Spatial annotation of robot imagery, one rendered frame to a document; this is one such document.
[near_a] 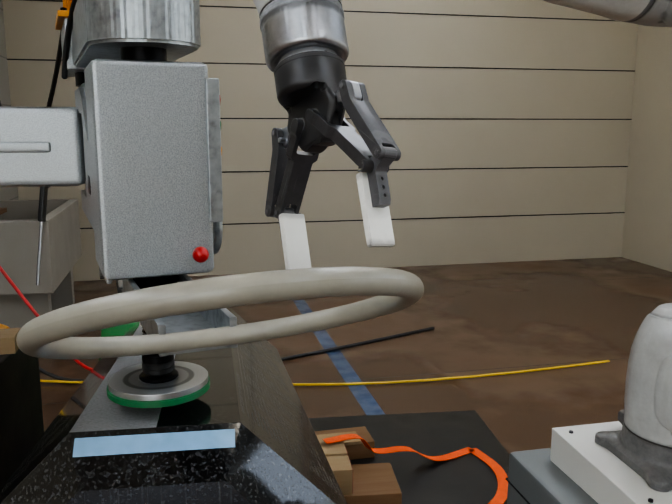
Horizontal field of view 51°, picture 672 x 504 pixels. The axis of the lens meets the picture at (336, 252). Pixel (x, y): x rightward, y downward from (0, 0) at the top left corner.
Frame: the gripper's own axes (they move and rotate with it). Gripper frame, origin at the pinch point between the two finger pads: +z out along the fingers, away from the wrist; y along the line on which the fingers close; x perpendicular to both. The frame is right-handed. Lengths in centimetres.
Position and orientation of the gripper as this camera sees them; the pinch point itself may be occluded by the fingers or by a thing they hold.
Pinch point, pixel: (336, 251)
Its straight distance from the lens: 69.7
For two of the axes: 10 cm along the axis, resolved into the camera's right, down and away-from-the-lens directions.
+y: -5.9, 2.4, 7.7
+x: -7.9, 0.0, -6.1
